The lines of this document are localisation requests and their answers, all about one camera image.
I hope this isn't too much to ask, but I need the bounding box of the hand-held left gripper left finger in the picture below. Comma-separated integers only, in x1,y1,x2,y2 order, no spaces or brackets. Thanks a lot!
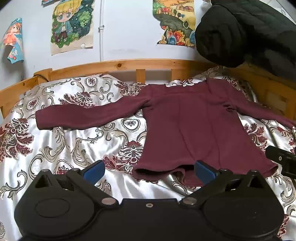
30,160,120,207

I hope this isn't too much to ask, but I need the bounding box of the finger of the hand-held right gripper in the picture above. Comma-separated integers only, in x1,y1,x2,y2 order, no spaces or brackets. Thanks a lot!
265,146,296,179

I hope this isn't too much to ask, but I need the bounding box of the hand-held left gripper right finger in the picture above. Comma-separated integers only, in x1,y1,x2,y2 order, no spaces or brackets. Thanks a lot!
180,160,267,207

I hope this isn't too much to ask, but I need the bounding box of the maroon long-sleeve sweater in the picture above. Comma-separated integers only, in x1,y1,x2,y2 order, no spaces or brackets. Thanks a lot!
36,77,296,187

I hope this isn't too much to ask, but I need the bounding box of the floral satin bedspread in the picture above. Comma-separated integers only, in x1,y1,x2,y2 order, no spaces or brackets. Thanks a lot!
0,65,296,241

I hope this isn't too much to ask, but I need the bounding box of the black padded jacket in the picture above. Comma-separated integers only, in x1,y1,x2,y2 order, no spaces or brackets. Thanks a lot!
195,0,296,77

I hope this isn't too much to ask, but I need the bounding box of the black cable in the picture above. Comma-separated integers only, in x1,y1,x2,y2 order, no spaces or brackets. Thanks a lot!
33,73,50,82

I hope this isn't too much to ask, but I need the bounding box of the wooden bed frame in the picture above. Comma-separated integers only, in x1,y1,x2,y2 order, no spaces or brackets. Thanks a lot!
0,59,296,121

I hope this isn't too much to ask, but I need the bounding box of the blond cartoon figure wall poster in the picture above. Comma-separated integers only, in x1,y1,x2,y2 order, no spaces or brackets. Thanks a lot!
50,0,96,56

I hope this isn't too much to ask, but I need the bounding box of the colourful landscape wall poster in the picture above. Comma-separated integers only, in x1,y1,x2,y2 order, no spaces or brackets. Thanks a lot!
152,0,197,47

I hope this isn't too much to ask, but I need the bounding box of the orange-haired cartoon figure wall poster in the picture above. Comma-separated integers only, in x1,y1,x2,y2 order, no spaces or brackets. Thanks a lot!
0,18,25,63

